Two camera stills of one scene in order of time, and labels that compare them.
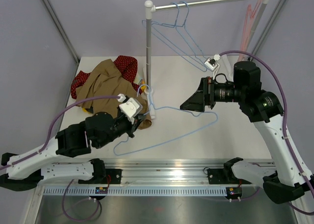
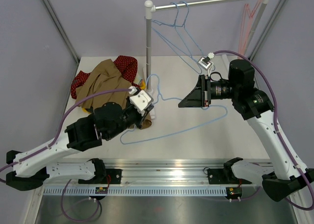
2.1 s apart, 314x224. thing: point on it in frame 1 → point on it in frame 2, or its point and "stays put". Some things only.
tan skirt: (106, 80) stays put
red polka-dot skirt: (127, 65) stays put
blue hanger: (170, 138) → (177, 99)
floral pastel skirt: (139, 76) stays put
